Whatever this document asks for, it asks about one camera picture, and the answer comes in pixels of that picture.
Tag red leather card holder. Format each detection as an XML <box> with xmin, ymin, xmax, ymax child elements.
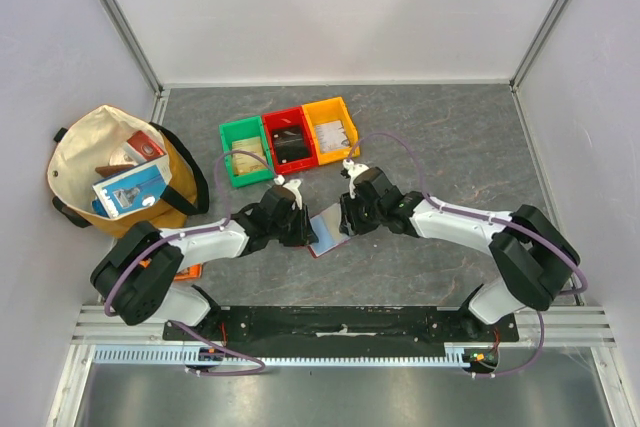
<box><xmin>308</xmin><ymin>203</ymin><xmax>350</xmax><ymax>258</ymax></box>

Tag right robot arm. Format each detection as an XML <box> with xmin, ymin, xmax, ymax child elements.
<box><xmin>340</xmin><ymin>161</ymin><xmax>584</xmax><ymax>341</ymax></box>

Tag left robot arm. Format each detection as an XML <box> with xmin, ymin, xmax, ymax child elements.
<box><xmin>90</xmin><ymin>183</ymin><xmax>318</xmax><ymax>340</ymax></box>

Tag beige cards in green bin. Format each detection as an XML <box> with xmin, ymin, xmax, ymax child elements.
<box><xmin>231</xmin><ymin>136</ymin><xmax>266</xmax><ymax>176</ymax></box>

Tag white card in yellow bin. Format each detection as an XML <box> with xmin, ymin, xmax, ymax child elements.
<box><xmin>314</xmin><ymin>120</ymin><xmax>351</xmax><ymax>154</ymax></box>

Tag black card in red bin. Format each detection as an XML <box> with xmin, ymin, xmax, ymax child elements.
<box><xmin>271</xmin><ymin>125</ymin><xmax>310</xmax><ymax>164</ymax></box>

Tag yellow plastic bin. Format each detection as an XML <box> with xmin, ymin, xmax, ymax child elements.
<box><xmin>302</xmin><ymin>97</ymin><xmax>359</xmax><ymax>165</ymax></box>

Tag red plastic bin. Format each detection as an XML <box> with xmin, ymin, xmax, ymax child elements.
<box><xmin>261</xmin><ymin>106</ymin><xmax>318</xmax><ymax>175</ymax></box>

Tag green plastic bin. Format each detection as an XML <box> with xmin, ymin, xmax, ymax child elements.
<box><xmin>219</xmin><ymin>116</ymin><xmax>274</xmax><ymax>188</ymax></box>

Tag orange picture box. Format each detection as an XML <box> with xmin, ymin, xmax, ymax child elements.
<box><xmin>174</xmin><ymin>264</ymin><xmax>203</xmax><ymax>282</ymax></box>

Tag blue product box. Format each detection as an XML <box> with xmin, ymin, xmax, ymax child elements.
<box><xmin>92</xmin><ymin>155</ymin><xmax>172</xmax><ymax>219</ymax></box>

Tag red white box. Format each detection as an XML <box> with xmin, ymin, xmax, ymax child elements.
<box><xmin>122</xmin><ymin>131</ymin><xmax>165</xmax><ymax>165</ymax></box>

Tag canvas tote bag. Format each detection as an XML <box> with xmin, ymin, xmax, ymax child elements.
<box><xmin>47</xmin><ymin>105</ymin><xmax>210</xmax><ymax>238</ymax></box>

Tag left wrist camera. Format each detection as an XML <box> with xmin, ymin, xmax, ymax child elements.
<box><xmin>274</xmin><ymin>175</ymin><xmax>303</xmax><ymax>209</ymax></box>

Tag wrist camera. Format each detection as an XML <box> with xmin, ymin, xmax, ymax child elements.
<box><xmin>342</xmin><ymin>158</ymin><xmax>369</xmax><ymax>199</ymax></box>
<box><xmin>274</xmin><ymin>175</ymin><xmax>303</xmax><ymax>209</ymax></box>

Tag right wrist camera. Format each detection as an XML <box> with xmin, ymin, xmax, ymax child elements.
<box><xmin>342</xmin><ymin>158</ymin><xmax>369</xmax><ymax>199</ymax></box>

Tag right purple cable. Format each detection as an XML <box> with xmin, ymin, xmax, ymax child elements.
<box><xmin>347</xmin><ymin>132</ymin><xmax>589</xmax><ymax>379</ymax></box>

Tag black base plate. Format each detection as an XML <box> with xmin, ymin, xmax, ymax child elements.
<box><xmin>193</xmin><ymin>306</ymin><xmax>519</xmax><ymax>344</ymax></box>

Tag slotted cable duct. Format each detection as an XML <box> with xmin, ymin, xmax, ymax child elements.
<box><xmin>92</xmin><ymin>343</ymin><xmax>473</xmax><ymax>366</ymax></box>

